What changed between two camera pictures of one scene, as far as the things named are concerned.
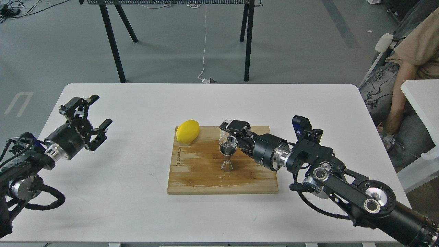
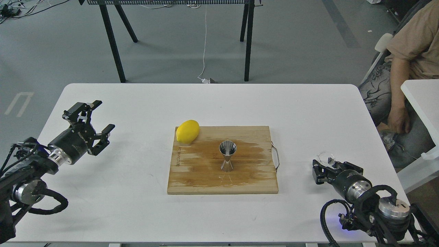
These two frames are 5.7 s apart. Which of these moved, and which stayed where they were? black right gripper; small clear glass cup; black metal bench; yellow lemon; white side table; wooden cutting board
Moved: black right gripper; small clear glass cup
Stayed: white side table; wooden cutting board; black metal bench; yellow lemon
